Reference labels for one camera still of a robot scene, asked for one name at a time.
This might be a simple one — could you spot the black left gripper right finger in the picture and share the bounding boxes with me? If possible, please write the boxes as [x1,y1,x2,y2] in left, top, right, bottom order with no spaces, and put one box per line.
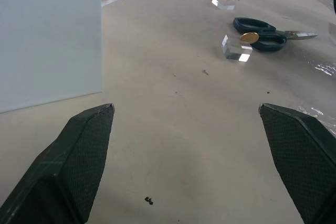
[258,102,336,224]

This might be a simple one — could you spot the black handled scissors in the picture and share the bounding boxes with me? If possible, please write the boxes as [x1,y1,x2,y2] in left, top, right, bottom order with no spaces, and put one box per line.
[233,17,318,52]

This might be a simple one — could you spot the white plastic box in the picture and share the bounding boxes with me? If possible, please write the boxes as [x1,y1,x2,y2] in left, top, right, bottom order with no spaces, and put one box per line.
[0,0,103,114]

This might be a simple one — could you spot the gold coin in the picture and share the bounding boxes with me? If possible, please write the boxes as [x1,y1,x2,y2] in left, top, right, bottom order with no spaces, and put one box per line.
[239,32,260,45]

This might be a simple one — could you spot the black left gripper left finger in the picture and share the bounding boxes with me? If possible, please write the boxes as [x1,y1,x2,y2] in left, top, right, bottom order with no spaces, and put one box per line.
[0,103,116,224]

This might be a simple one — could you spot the clear acrylic block stand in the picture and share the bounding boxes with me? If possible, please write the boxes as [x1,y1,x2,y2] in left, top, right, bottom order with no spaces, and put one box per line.
[221,34,254,62]
[211,0,239,11]

